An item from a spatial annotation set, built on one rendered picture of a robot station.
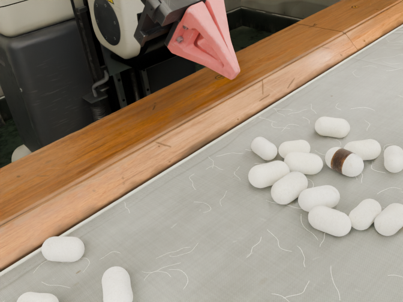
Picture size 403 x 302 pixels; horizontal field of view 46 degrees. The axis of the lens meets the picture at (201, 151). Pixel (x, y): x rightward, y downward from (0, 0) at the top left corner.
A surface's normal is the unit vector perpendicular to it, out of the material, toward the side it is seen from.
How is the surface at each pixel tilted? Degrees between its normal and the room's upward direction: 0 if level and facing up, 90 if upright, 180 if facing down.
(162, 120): 0
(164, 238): 0
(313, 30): 0
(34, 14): 90
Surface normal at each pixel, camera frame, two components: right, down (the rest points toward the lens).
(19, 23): 0.63, 0.36
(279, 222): -0.12, -0.83
